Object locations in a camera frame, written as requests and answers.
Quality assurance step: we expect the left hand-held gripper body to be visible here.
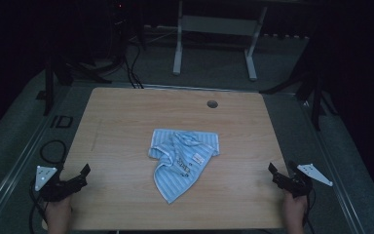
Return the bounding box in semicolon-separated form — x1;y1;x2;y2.
33;165;83;203

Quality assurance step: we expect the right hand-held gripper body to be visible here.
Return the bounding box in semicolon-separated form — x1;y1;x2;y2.
272;163;334;199

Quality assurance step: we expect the blue striped cloth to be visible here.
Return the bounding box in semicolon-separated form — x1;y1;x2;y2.
147;128;221;205

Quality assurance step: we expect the black metal stand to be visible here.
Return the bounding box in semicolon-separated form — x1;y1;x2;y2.
258;62;339;133
35;57;113;117

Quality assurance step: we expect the dark device with red light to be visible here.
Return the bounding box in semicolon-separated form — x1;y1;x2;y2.
108;0;130;64

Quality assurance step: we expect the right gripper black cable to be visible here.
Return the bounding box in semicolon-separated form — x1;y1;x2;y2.
302;186;317;234

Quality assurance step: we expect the looped black floor cable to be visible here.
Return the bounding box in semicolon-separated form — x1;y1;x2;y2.
39;139;68;166

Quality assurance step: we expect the black floor cables bundle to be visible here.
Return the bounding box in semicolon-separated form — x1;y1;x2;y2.
122;40;145;90

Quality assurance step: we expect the white metal stand frame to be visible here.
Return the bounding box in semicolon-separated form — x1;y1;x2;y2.
172;0;269;82

